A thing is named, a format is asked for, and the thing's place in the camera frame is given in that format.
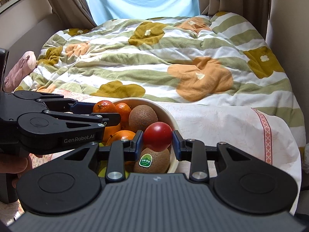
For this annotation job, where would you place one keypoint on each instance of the cream oval bowl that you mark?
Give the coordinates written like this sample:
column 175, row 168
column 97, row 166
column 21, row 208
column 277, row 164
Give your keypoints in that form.
column 172, row 120

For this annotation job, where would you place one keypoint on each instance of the small mandarin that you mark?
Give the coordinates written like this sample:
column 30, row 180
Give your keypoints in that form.
column 104, row 106
column 123, row 112

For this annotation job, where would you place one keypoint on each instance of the kiwi with green sticker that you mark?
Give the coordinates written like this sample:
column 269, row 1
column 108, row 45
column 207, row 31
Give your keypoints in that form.
column 157, row 160

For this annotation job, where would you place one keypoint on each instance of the brown curtain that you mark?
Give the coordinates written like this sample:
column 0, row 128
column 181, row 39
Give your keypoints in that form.
column 231, row 0
column 67, row 2

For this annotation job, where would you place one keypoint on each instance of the large orange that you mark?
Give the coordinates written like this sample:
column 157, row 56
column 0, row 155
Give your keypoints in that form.
column 122, row 135

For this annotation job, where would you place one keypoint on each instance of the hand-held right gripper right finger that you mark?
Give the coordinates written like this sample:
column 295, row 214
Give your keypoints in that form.
column 175, row 143

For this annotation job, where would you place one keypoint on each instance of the person's left hand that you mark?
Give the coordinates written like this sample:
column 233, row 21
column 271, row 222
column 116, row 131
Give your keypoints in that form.
column 14, row 163

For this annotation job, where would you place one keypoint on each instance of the red tomato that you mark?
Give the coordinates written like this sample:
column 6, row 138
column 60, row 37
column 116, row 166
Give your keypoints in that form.
column 158, row 136

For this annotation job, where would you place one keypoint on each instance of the pink plush toy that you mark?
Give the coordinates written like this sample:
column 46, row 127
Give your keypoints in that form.
column 21, row 69

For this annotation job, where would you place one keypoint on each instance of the plain brown kiwi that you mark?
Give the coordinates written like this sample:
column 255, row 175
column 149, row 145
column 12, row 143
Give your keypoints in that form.
column 142, row 118

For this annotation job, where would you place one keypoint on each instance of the floral striped blanket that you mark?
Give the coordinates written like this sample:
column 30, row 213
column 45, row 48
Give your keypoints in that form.
column 169, row 60

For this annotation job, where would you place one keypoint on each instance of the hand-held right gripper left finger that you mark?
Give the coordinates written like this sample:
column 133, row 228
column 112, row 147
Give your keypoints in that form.
column 138, row 142

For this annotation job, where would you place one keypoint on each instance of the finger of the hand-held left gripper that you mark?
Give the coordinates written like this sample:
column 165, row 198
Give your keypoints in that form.
column 83, row 107
column 106, row 120

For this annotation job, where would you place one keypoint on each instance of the light blue sheer curtain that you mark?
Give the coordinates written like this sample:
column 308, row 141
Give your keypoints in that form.
column 142, row 0

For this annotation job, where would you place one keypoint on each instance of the medium orange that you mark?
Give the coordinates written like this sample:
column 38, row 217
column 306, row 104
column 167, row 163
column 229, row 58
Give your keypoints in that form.
column 111, row 131

